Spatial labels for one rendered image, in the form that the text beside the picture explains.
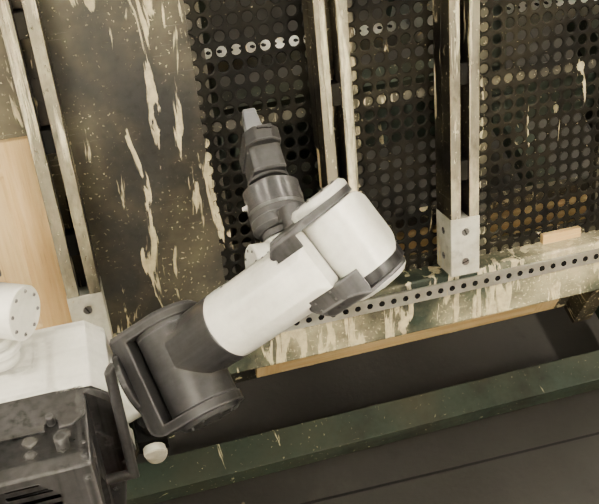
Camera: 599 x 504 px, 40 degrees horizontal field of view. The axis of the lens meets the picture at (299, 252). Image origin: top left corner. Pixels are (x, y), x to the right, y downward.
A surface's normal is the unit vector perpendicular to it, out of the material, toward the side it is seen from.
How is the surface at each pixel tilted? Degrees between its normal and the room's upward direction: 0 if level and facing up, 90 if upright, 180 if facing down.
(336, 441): 0
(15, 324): 79
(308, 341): 59
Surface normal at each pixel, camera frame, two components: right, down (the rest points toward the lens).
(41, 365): -0.06, -0.84
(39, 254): 0.26, 0.40
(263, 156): 0.12, -0.37
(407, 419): 0.06, -0.57
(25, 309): 0.97, 0.08
